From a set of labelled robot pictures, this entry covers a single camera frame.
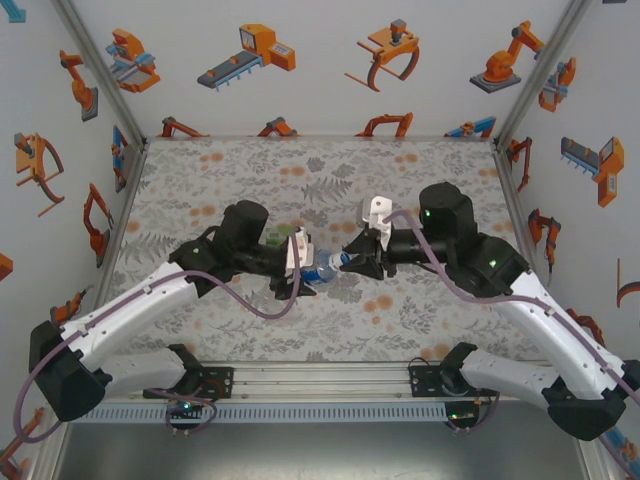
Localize clear bottle without label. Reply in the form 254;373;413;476
263;279;309;322

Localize clear bottle with green label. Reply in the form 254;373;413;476
263;224;324;254

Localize clear bottle with blue label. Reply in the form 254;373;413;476
301;248;352;287

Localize floral patterned table mat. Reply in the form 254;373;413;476
99;138;551;364

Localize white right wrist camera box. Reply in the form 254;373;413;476
354;195;395;249

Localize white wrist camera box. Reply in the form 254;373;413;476
283;226;315;280
354;195;395;249

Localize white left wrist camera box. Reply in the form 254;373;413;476
283;226;315;280

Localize aluminium table side rail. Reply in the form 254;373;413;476
492;139;554;306
84;139;150;321

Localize wide aluminium frame rail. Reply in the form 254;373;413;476
102;362;551;403

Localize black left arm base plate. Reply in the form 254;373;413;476
143;367;235;400

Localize thin aluminium table edge rail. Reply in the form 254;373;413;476
144;133;499;144

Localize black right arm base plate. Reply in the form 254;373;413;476
408;366;504;399

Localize slotted grey cable tray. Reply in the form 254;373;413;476
87;403;447;424

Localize slanted aluminium frame post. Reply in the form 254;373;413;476
494;0;594;149
49;0;149;151

